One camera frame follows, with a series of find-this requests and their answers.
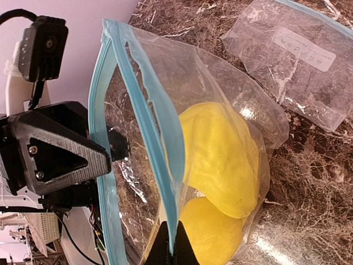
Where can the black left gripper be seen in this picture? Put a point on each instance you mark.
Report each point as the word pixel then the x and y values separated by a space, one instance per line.
pixel 48 149

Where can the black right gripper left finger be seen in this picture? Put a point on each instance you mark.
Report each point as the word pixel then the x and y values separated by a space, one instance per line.
pixel 159 253

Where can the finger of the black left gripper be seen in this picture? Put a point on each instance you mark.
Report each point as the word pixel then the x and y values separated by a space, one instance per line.
pixel 119 145

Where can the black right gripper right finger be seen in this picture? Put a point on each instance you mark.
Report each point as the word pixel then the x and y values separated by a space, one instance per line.
pixel 183 252

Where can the yellow toy lemon front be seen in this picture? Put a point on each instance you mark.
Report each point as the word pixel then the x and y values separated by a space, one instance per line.
pixel 214 236

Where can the yellow toy lemon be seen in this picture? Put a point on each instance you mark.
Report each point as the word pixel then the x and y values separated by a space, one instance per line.
pixel 214 236
pixel 222 159

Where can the large clear zip bag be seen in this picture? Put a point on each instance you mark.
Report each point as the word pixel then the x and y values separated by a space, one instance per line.
pixel 139 83

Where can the yellow toy lemon back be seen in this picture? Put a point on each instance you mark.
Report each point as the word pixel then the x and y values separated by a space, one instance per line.
pixel 222 159

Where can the small clear zip bag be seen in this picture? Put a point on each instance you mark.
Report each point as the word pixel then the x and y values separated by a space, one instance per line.
pixel 303 57

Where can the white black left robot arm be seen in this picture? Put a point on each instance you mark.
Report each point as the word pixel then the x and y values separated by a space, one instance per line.
pixel 84 194

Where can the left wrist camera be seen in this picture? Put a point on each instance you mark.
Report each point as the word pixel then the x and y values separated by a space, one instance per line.
pixel 41 50

